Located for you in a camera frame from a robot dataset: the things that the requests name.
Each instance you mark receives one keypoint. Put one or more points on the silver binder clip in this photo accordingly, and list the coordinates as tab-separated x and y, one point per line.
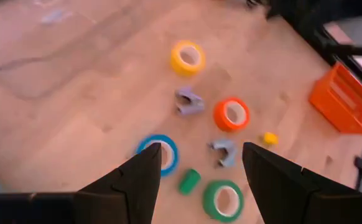
193	105
229	149

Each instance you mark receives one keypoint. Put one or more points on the orange tape roll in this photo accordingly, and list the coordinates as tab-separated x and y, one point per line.
219	116

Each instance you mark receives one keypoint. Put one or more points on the blue tape roll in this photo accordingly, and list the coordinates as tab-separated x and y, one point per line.
174	152

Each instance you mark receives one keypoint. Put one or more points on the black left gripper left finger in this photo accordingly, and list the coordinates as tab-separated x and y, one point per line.
128	196

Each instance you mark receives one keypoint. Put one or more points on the green tape roll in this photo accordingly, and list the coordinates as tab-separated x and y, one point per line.
208	200

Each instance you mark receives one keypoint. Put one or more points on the yellow tape roll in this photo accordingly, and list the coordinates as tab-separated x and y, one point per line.
175	62

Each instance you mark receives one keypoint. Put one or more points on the orange plastic basket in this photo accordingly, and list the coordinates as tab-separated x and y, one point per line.
342	102

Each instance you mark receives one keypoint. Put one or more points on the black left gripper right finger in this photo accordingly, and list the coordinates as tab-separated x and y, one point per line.
277	186

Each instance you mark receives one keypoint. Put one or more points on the small green cylinder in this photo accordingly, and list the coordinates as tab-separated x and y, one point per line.
189	182

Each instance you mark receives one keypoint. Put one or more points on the yellow mini stapler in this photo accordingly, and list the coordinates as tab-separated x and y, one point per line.
270	138

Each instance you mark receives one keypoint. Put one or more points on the black table frame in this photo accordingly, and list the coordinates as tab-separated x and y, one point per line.
296	18

